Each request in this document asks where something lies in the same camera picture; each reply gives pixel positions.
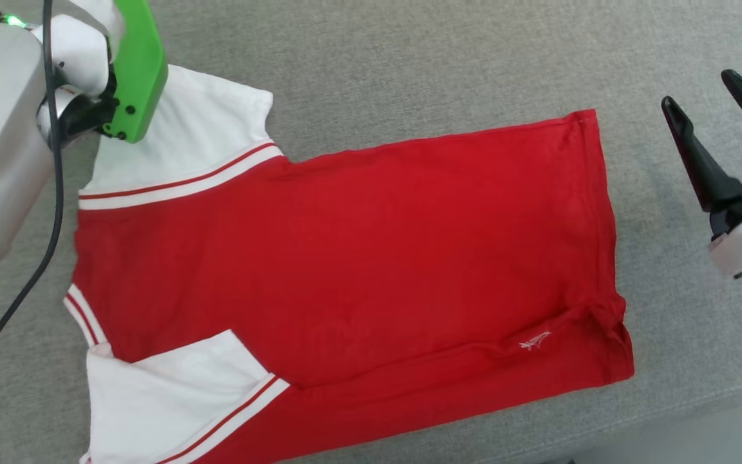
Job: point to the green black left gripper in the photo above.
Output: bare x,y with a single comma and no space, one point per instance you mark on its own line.
139,71

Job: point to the red and white t-shirt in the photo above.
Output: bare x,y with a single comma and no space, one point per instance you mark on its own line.
377,258

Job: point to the grey fabric sofa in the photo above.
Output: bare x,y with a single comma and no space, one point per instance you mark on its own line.
409,64

